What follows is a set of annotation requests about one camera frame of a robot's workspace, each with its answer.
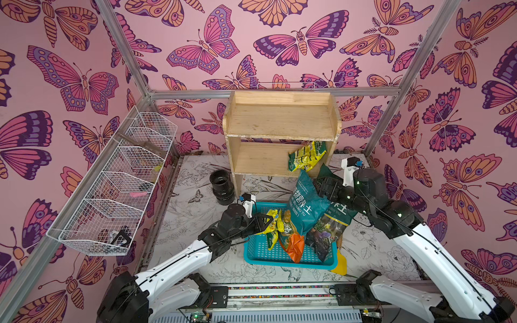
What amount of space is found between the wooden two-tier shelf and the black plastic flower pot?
0.10 feet

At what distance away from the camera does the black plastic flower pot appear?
894 millimetres

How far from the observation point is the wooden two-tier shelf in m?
0.70
